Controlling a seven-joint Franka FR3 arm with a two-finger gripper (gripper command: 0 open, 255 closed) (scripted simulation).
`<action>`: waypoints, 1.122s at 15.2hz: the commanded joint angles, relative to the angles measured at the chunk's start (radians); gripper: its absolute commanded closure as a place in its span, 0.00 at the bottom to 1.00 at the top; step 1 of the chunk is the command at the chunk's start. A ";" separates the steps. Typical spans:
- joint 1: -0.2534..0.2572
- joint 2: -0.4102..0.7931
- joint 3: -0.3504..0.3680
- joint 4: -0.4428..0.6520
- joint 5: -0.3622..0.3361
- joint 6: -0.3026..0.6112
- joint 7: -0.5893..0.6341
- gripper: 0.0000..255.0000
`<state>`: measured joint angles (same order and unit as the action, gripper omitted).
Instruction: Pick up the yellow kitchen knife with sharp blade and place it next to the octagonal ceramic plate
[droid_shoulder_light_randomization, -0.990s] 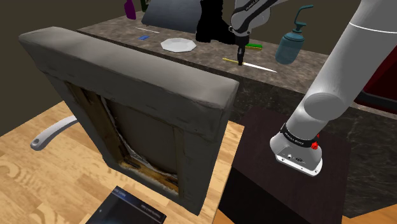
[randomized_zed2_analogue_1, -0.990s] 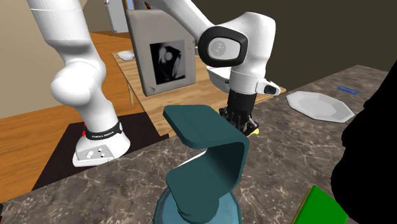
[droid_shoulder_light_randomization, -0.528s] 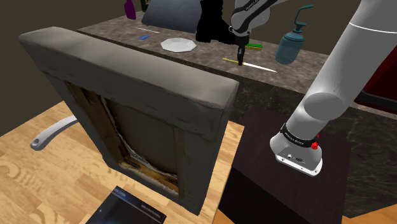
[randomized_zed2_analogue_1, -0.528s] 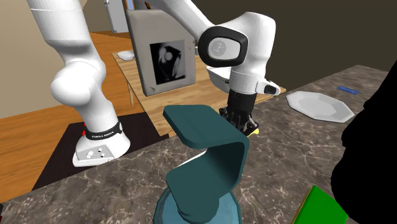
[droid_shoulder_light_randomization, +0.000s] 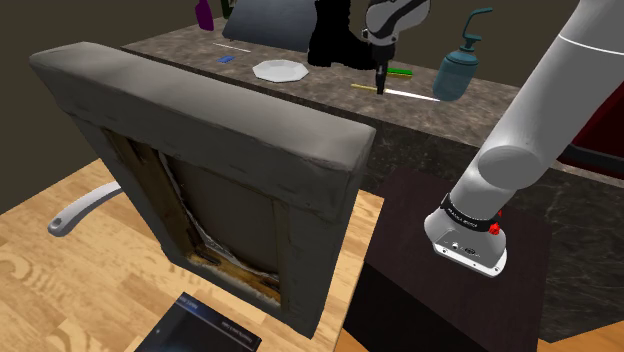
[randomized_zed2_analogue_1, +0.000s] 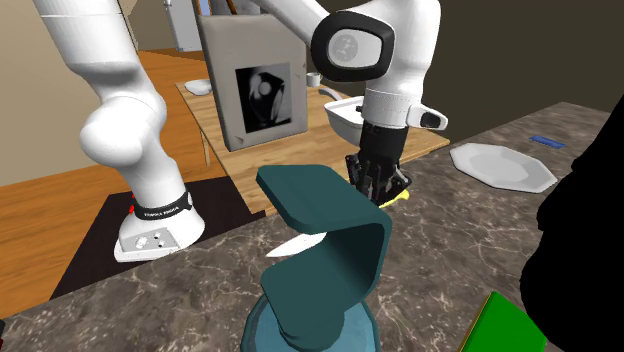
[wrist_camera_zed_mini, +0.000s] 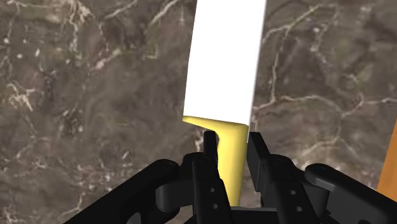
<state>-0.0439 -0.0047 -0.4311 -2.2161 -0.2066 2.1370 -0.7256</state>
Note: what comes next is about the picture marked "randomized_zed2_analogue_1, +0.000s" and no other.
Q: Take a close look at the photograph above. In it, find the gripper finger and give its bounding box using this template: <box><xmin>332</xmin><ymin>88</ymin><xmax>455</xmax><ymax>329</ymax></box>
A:
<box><xmin>372</xmin><ymin>164</ymin><xmax>412</xmax><ymax>205</ymax></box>
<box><xmin>344</xmin><ymin>153</ymin><xmax>373</xmax><ymax>192</ymax></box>

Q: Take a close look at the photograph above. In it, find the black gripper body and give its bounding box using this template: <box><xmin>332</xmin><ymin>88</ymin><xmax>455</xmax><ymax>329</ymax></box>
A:
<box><xmin>357</xmin><ymin>120</ymin><xmax>411</xmax><ymax>173</ymax></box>

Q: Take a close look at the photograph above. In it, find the yellow flat object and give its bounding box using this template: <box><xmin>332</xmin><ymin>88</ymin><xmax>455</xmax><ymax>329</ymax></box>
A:
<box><xmin>378</xmin><ymin>189</ymin><xmax>411</xmax><ymax>210</ymax></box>

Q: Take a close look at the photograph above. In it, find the white pointed flat object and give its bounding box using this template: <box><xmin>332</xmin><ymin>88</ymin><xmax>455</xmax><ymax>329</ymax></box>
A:
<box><xmin>265</xmin><ymin>232</ymin><xmax>329</xmax><ymax>259</ymax></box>

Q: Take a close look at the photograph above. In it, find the teal curved stand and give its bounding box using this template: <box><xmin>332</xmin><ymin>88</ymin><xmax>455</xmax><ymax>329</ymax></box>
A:
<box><xmin>240</xmin><ymin>164</ymin><xmax>394</xmax><ymax>352</ymax></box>

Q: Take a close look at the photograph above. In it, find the white octagonal plate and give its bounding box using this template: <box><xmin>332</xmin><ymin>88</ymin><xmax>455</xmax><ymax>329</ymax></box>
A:
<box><xmin>449</xmin><ymin>142</ymin><xmax>559</xmax><ymax>195</ymax></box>

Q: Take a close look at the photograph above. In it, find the blue flat rectangular object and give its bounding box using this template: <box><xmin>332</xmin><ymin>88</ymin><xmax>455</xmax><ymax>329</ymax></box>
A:
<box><xmin>529</xmin><ymin>134</ymin><xmax>567</xmax><ymax>150</ymax></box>

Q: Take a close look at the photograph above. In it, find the green box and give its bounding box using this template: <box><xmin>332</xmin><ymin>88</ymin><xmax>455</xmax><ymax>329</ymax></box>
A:
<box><xmin>457</xmin><ymin>290</ymin><xmax>550</xmax><ymax>352</ymax></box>

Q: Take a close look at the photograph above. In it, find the large black bulky object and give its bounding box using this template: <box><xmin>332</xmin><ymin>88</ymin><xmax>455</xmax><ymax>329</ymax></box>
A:
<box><xmin>518</xmin><ymin>94</ymin><xmax>624</xmax><ymax>352</ymax></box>

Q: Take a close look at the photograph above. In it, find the white door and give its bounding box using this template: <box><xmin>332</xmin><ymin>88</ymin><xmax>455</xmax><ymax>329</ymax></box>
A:
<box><xmin>162</xmin><ymin>0</ymin><xmax>204</xmax><ymax>53</ymax></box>

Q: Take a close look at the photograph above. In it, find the dark robot stand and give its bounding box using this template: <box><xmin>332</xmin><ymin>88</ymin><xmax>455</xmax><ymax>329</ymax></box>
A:
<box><xmin>48</xmin><ymin>175</ymin><xmax>268</xmax><ymax>301</ymax></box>

